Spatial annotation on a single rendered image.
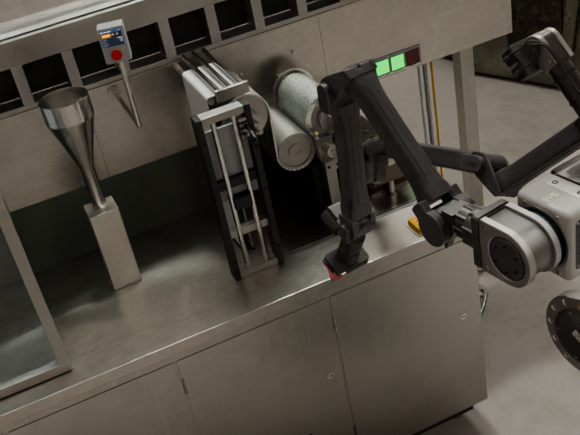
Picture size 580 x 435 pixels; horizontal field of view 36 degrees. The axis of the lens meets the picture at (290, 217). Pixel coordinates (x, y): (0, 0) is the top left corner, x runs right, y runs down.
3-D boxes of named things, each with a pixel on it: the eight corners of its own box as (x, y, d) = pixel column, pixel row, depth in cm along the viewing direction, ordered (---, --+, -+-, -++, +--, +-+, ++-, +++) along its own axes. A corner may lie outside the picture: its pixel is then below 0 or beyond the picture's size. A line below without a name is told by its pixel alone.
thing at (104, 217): (109, 298, 273) (49, 134, 242) (98, 275, 284) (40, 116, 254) (152, 280, 276) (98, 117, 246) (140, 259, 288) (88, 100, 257)
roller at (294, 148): (282, 174, 274) (274, 141, 267) (252, 144, 294) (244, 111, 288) (317, 161, 277) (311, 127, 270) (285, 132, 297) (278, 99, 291)
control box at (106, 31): (106, 67, 238) (95, 32, 232) (107, 59, 243) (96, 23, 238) (132, 61, 238) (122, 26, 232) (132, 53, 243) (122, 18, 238)
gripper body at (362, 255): (323, 259, 231) (327, 244, 225) (354, 242, 235) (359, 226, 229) (337, 278, 229) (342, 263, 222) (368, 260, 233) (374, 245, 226)
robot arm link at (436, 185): (330, 57, 184) (368, 40, 188) (312, 88, 196) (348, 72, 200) (449, 240, 176) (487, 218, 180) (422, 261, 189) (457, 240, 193)
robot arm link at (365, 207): (328, 90, 190) (368, 71, 194) (312, 81, 194) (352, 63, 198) (349, 248, 215) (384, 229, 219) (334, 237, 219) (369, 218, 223)
